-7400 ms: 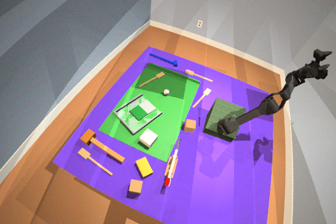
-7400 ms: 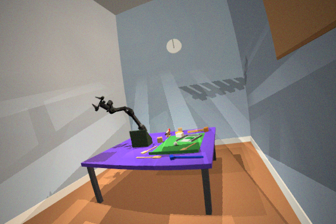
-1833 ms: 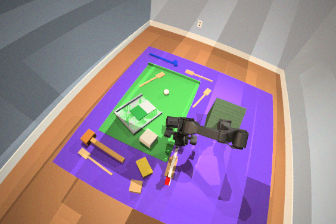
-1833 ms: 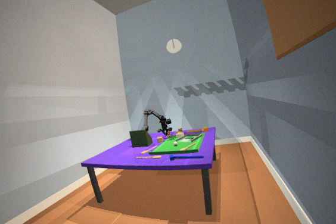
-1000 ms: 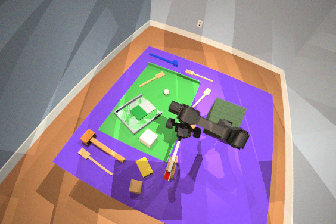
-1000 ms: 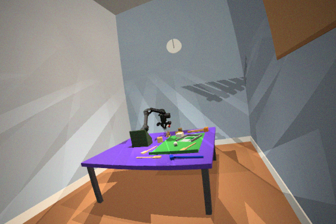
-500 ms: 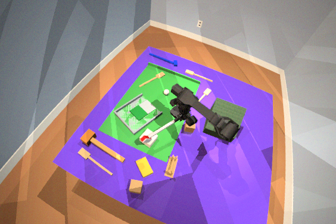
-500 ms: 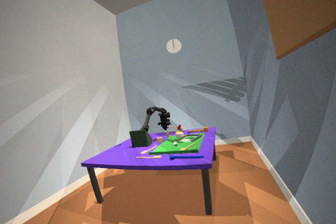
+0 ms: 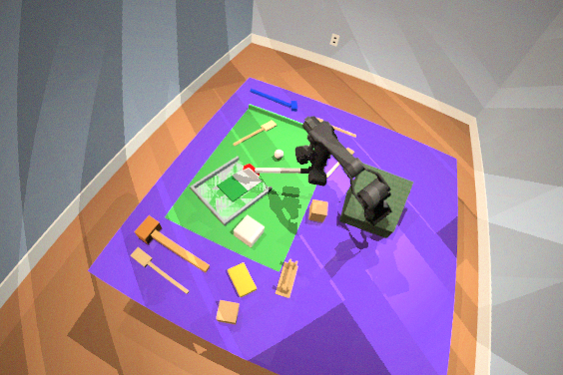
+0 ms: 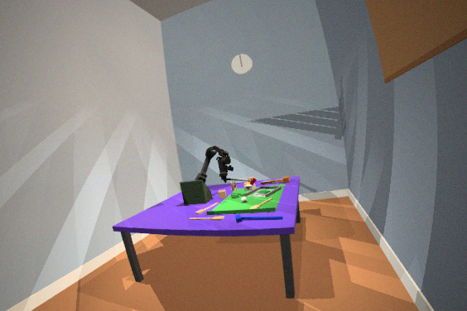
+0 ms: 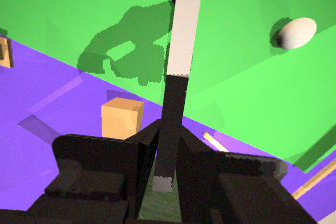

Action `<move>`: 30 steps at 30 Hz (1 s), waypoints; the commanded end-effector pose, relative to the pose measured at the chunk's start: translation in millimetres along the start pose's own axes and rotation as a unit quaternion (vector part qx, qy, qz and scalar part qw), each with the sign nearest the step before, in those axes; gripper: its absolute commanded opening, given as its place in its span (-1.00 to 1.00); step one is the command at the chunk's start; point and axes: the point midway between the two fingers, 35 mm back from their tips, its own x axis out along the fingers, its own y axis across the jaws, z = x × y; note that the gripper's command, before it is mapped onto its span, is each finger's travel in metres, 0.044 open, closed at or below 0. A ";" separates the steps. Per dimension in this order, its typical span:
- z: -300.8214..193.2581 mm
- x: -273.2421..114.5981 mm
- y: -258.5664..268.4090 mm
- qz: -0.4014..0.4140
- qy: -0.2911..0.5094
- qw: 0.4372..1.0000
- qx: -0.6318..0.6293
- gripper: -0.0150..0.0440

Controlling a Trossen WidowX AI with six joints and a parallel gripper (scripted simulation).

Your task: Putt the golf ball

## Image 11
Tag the green rectangular mat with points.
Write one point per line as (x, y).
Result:
(241, 83)

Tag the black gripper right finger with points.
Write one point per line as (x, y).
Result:
(198, 165)

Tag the white ball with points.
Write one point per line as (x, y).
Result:
(296, 33)

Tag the orange cube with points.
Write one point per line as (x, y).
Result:
(121, 118)

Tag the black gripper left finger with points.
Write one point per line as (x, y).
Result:
(133, 157)

